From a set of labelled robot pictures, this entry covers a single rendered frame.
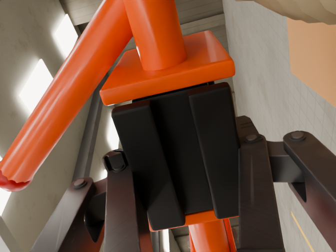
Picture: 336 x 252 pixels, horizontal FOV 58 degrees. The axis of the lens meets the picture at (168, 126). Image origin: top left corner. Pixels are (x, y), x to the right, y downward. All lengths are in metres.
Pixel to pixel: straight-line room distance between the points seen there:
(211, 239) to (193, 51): 0.11
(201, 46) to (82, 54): 0.06
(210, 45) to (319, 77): 0.18
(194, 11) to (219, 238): 8.69
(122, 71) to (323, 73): 0.21
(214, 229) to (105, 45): 0.12
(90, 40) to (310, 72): 0.24
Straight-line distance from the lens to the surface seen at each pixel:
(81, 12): 8.45
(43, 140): 0.19
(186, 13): 8.83
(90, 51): 0.16
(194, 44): 0.17
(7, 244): 3.19
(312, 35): 0.32
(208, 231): 0.19
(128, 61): 0.17
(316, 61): 0.32
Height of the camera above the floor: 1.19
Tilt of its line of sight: 7 degrees up
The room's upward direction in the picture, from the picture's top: 103 degrees counter-clockwise
